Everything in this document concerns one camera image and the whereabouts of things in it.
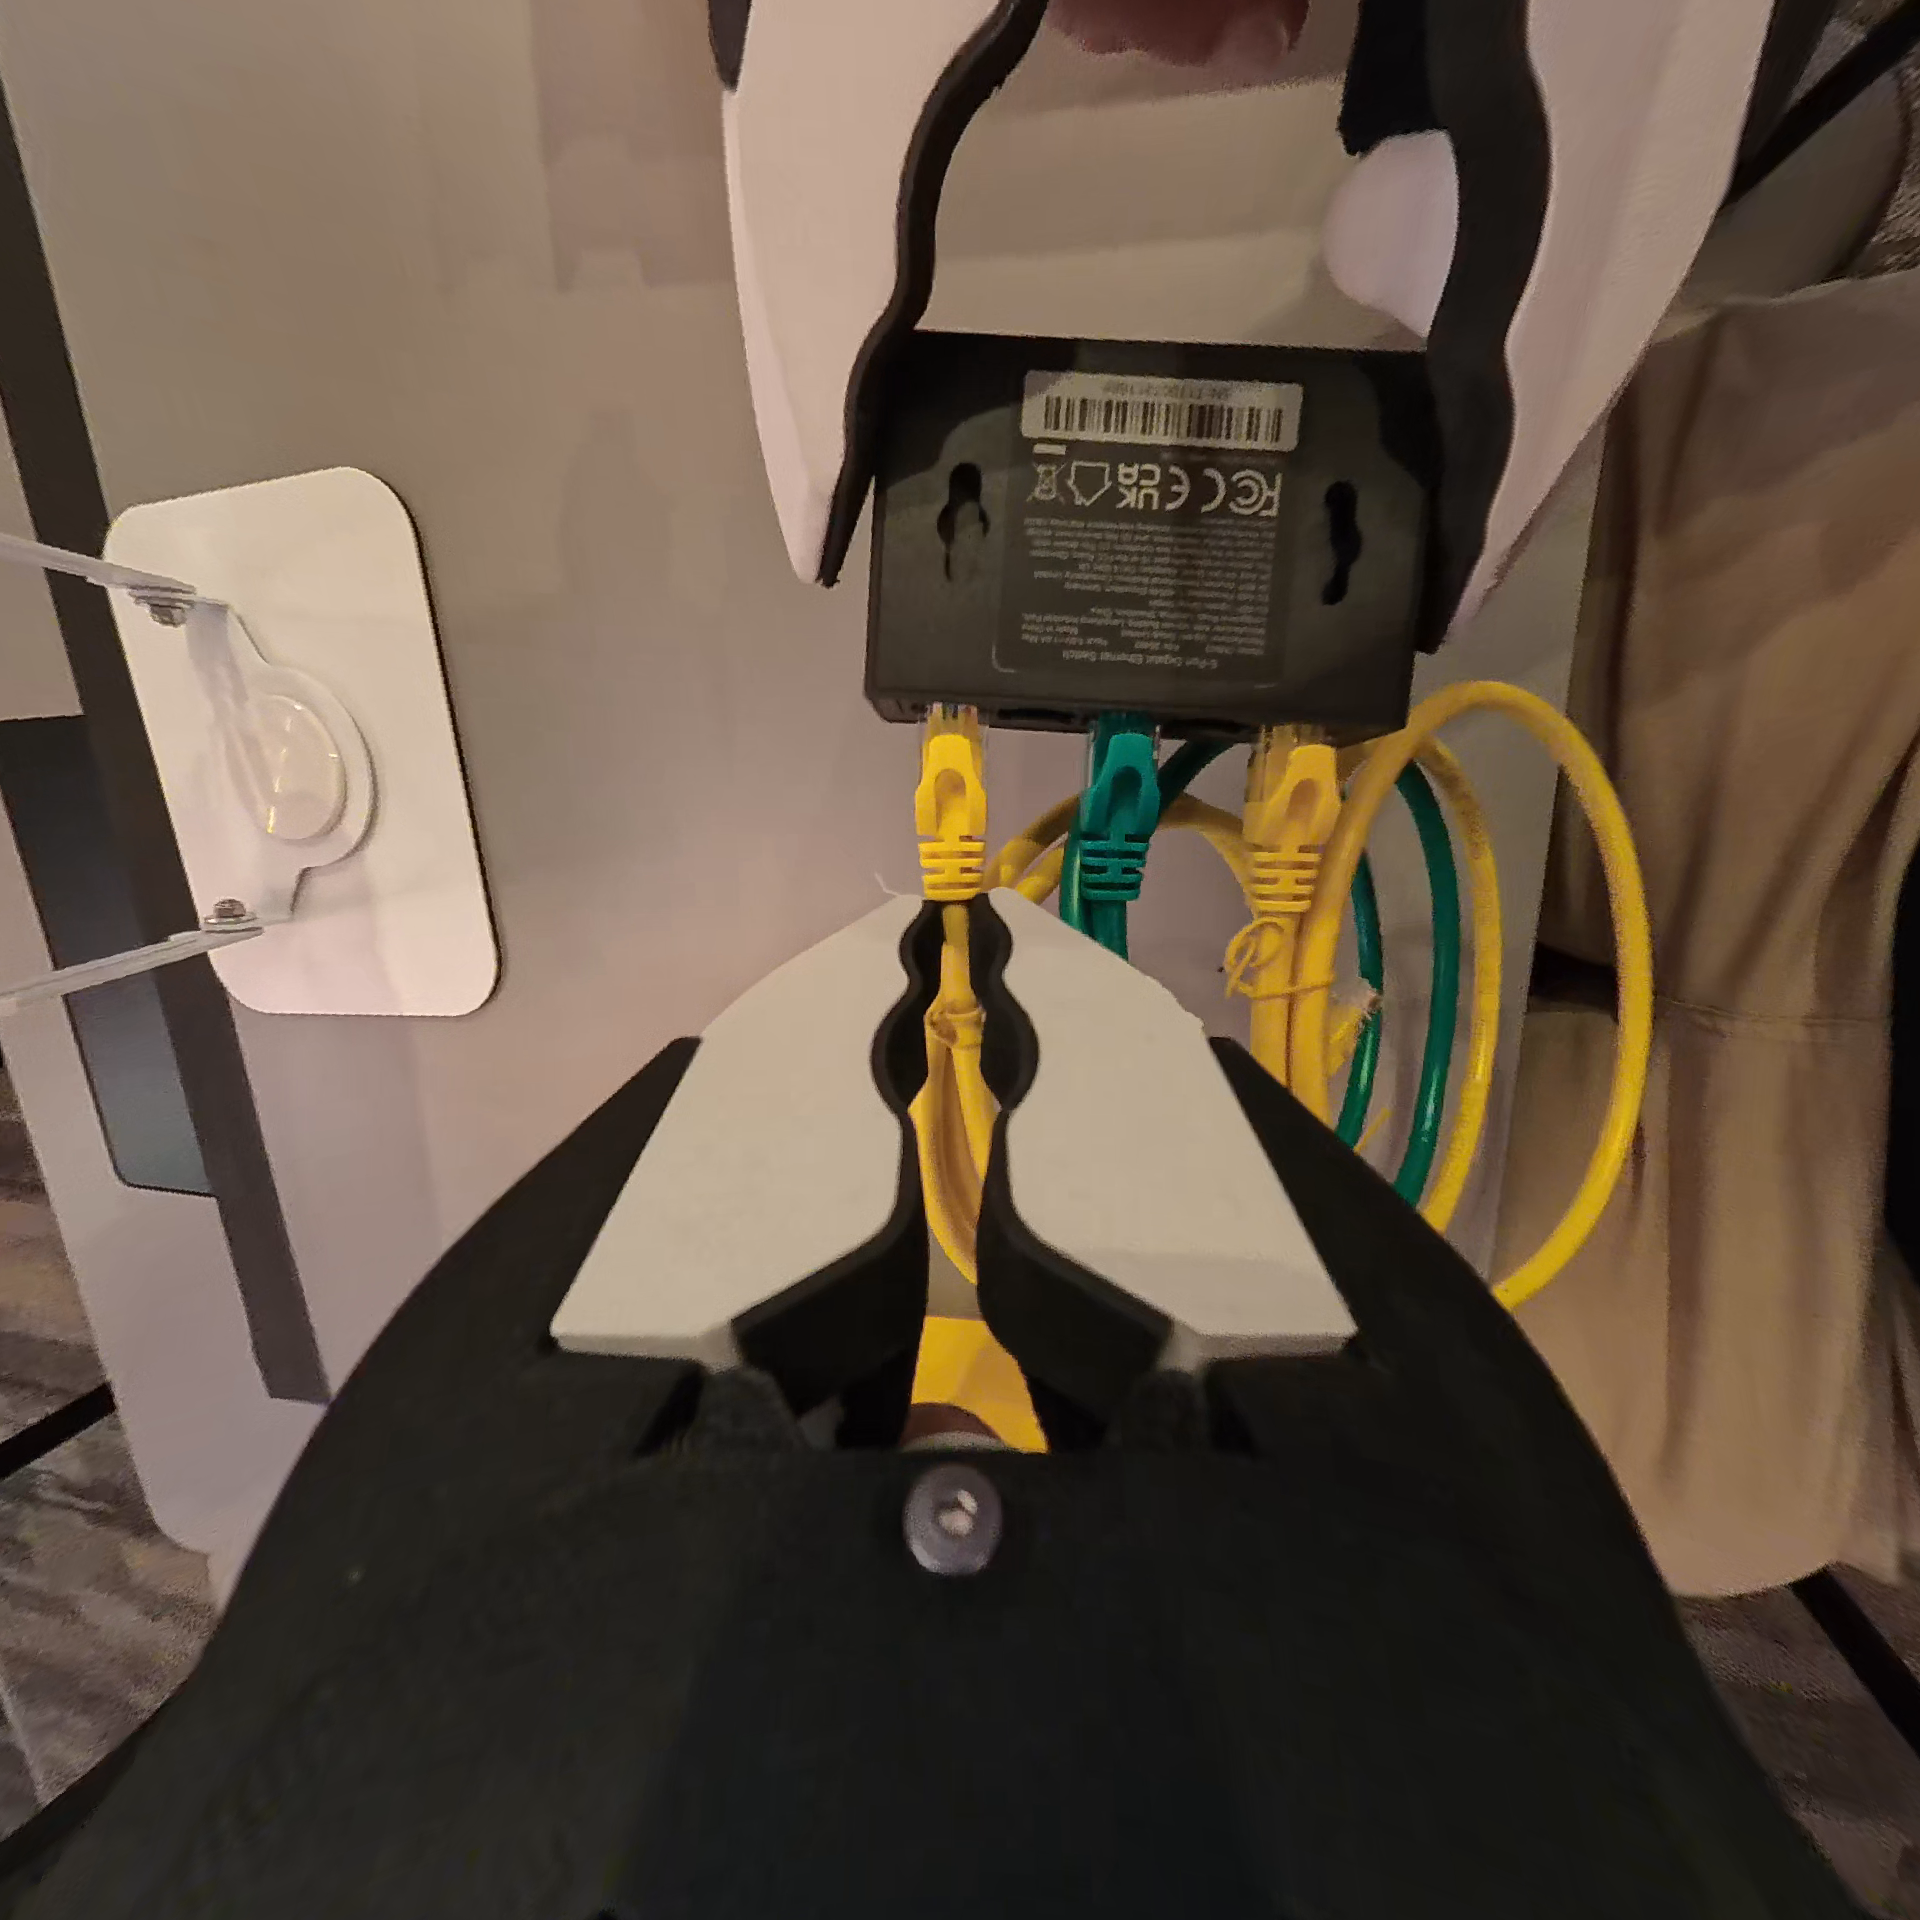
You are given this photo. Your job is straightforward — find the green ethernet cable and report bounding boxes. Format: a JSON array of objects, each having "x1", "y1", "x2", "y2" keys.
[{"x1": 1057, "y1": 715, "x2": 1467, "y2": 1206}]

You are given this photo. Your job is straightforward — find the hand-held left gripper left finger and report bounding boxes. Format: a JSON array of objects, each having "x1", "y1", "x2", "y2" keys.
[{"x1": 550, "y1": 896, "x2": 932, "y2": 1374}]

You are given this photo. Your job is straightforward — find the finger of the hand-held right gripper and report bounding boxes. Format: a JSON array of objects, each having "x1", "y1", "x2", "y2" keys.
[
  {"x1": 720, "y1": 0, "x2": 1051, "y2": 588},
  {"x1": 1327, "y1": 0, "x2": 1771, "y2": 656}
]

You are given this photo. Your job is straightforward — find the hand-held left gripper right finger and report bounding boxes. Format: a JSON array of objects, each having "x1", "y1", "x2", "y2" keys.
[{"x1": 974, "y1": 887, "x2": 1359, "y2": 1374}]

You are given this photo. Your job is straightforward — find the yellow ethernet cable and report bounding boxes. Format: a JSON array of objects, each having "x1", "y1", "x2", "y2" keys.
[
  {"x1": 1223, "y1": 683, "x2": 1654, "y2": 1310},
  {"x1": 897, "y1": 704, "x2": 1253, "y2": 1459}
]

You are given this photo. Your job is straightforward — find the white document stand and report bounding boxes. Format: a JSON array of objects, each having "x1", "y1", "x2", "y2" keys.
[{"x1": 0, "y1": 469, "x2": 500, "y2": 1020}]

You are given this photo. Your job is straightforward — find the black ethernet switch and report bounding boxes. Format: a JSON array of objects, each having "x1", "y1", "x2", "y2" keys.
[{"x1": 862, "y1": 330, "x2": 1448, "y2": 739}]

